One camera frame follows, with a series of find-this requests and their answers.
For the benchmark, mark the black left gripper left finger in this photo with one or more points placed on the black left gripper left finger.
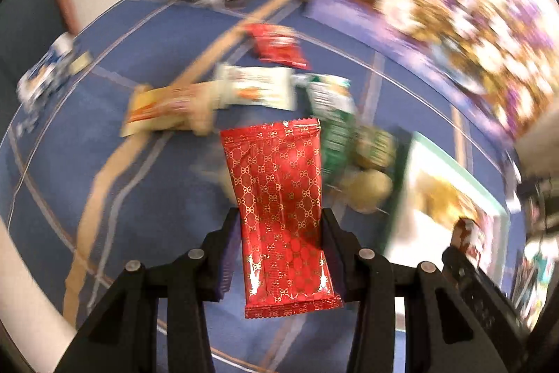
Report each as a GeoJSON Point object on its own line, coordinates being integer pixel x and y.
{"type": "Point", "coordinates": [119, 335]}

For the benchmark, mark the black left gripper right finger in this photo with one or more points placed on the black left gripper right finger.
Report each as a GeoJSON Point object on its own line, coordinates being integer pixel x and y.
{"type": "Point", "coordinates": [442, 334]}

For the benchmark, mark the red gold-patterned snack packet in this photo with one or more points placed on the red gold-patterned snack packet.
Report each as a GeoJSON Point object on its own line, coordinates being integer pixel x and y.
{"type": "Point", "coordinates": [275, 171]}

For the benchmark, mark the dark green snack packet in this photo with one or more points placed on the dark green snack packet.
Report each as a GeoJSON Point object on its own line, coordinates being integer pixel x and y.
{"type": "Point", "coordinates": [344, 142]}

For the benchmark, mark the orange cream snack packet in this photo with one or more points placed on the orange cream snack packet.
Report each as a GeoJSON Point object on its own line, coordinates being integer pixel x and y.
{"type": "Point", "coordinates": [190, 107]}

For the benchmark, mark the green white corn snack packet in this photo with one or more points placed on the green white corn snack packet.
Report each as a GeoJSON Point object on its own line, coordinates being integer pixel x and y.
{"type": "Point", "coordinates": [328, 95]}

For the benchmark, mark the white persimmon snack packet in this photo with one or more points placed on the white persimmon snack packet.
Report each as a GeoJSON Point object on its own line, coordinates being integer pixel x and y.
{"type": "Point", "coordinates": [270, 87]}

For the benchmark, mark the small red snack packet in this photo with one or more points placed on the small red snack packet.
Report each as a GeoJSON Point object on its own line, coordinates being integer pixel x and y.
{"type": "Point", "coordinates": [277, 44]}

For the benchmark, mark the white tray with green rim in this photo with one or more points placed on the white tray with green rim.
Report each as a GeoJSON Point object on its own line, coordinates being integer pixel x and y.
{"type": "Point", "coordinates": [435, 192]}

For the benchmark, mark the blue checked tablecloth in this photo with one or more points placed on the blue checked tablecloth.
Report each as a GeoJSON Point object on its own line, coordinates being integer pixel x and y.
{"type": "Point", "coordinates": [161, 200]}

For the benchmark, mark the blue white crumpled wrapper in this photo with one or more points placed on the blue white crumpled wrapper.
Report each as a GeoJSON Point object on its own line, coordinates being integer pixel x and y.
{"type": "Point", "coordinates": [63, 60]}

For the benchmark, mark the flower painting poster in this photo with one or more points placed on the flower painting poster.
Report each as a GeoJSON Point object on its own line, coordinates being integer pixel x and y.
{"type": "Point", "coordinates": [496, 59]}

